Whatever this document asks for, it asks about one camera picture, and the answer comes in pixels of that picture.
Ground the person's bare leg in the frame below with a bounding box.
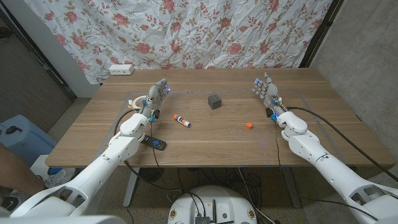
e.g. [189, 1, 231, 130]
[0, 144, 46, 197]

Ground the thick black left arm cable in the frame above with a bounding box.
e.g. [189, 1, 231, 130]
[113, 108, 183, 192]

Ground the black TV remote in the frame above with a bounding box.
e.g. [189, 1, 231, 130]
[140, 134, 167, 151]

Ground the black floor fan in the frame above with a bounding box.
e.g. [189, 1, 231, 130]
[138, 167, 165, 183]

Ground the white table leg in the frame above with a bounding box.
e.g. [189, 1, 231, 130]
[123, 167, 141, 208]

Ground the blue plastic bin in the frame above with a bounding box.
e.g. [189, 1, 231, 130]
[0, 114, 58, 167]

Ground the orange and white glue stick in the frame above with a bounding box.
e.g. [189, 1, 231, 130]
[173, 114, 192, 128]

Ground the dark grey block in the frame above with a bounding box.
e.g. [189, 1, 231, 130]
[208, 94, 223, 110]

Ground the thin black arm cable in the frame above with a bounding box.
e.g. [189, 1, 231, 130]
[273, 120, 380, 221]
[150, 120, 164, 171]

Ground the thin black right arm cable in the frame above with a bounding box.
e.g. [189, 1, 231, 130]
[273, 120, 380, 221]

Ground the grey sneaker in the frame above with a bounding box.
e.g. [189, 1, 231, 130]
[0, 189, 30, 212]
[43, 167, 77, 189]

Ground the white power strip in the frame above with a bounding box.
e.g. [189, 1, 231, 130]
[108, 63, 135, 76]

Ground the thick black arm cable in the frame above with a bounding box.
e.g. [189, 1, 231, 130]
[113, 108, 183, 192]
[285, 106, 398, 183]

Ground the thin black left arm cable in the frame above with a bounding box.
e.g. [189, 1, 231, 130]
[150, 120, 164, 171]

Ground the floral backdrop sheet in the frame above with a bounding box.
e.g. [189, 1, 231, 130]
[23, 0, 333, 85]

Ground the grey table leg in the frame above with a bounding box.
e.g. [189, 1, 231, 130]
[281, 166, 302, 208]

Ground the black backdrop stand pole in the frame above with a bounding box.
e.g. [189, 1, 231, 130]
[299, 0, 345, 68]

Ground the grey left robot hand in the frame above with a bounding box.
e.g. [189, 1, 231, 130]
[140, 78, 171, 118]

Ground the white robot torso base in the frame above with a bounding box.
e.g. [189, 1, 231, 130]
[167, 185, 258, 224]

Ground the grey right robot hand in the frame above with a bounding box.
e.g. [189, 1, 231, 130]
[251, 72, 287, 116]

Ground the beige masking tape roll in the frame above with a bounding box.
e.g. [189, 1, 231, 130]
[129, 95, 147, 110]

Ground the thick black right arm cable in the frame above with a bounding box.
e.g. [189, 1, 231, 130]
[285, 106, 398, 183]

